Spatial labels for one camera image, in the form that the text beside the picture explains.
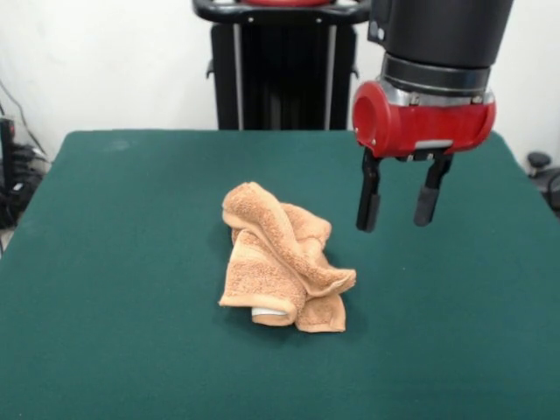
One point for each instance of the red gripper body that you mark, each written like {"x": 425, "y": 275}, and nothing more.
{"x": 429, "y": 127}

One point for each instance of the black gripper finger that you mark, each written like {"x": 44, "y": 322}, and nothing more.
{"x": 368, "y": 197}
{"x": 428, "y": 205}

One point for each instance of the tan terry cloth towel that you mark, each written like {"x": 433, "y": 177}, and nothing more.
{"x": 262, "y": 271}

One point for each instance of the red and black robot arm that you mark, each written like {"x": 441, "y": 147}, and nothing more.
{"x": 442, "y": 30}

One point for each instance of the dark green table cloth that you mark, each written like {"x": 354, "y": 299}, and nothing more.
{"x": 131, "y": 219}

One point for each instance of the black electronics box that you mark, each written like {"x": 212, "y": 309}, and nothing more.
{"x": 6, "y": 175}

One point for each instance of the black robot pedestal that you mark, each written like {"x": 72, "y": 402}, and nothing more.
{"x": 284, "y": 87}

